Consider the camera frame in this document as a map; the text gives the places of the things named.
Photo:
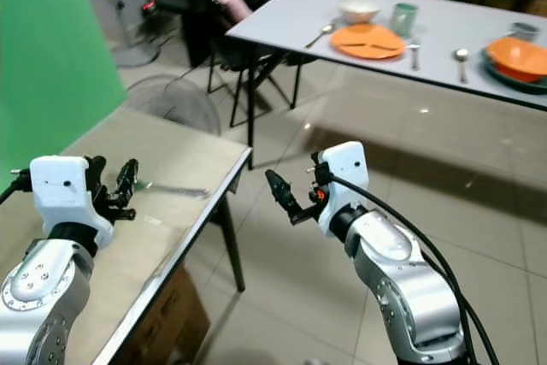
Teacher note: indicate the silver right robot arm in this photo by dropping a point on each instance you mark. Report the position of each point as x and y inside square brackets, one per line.
[406, 288]

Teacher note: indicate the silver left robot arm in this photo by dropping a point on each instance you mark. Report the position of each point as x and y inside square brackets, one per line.
[38, 297]

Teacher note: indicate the silver metal utensil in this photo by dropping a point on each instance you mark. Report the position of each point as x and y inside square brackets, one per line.
[179, 188]

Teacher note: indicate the glass top metal table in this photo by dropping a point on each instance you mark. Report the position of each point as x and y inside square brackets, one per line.
[188, 156]

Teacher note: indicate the grey floor fan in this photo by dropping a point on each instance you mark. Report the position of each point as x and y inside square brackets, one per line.
[175, 104]

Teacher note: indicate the round fan stand base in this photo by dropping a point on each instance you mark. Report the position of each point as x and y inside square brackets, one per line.
[135, 55]

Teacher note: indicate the green backdrop screen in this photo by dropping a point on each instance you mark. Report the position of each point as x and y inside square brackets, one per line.
[51, 57]

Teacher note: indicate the silver metal spoon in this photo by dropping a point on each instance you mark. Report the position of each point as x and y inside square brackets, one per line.
[461, 55]
[318, 37]

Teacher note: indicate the brown cardboard box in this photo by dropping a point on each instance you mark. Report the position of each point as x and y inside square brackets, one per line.
[167, 326]

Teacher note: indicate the orange divided plate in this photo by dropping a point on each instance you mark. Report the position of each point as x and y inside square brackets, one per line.
[366, 42]

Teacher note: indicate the black folding chair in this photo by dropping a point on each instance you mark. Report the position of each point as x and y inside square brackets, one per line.
[235, 57]

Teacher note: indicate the silver metal fork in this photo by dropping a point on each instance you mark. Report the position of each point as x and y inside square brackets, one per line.
[414, 55]

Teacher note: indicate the grey folding table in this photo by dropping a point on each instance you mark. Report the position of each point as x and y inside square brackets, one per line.
[295, 19]

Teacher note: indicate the white bowl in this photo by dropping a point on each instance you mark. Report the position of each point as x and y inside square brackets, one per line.
[359, 11]

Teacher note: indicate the green cup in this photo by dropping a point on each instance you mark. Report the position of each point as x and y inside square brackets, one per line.
[404, 20]

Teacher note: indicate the orange bowl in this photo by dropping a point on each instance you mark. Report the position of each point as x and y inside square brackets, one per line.
[517, 57]

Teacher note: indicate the grey cup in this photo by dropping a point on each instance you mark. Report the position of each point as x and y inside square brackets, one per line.
[525, 32]

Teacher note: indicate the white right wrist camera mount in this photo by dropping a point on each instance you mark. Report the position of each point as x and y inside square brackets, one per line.
[342, 181]

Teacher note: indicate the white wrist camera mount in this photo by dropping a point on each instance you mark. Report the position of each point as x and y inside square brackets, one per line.
[342, 181]
[61, 194]

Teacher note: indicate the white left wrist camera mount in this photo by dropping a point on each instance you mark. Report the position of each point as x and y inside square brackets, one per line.
[61, 194]

